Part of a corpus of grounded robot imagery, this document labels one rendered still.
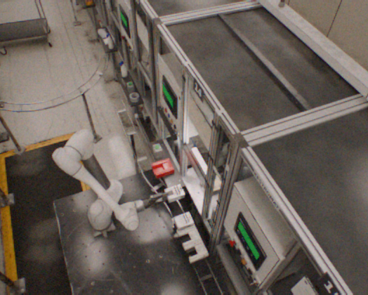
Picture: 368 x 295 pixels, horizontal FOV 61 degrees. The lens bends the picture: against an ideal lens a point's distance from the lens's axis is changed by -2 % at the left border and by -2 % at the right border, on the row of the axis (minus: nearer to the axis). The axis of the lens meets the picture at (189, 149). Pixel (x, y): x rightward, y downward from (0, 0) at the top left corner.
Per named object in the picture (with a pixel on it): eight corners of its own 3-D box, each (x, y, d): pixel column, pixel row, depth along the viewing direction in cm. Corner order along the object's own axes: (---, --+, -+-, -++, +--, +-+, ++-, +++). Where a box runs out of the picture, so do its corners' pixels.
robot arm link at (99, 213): (87, 226, 254) (80, 213, 236) (98, 207, 264) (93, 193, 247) (104, 232, 251) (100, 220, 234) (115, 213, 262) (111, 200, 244)
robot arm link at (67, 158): (76, 174, 202) (87, 158, 211) (53, 156, 195) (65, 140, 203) (67, 178, 211) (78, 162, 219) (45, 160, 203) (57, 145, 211)
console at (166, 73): (156, 103, 253) (154, 53, 217) (189, 94, 261) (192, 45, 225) (177, 141, 229) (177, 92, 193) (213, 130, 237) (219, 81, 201)
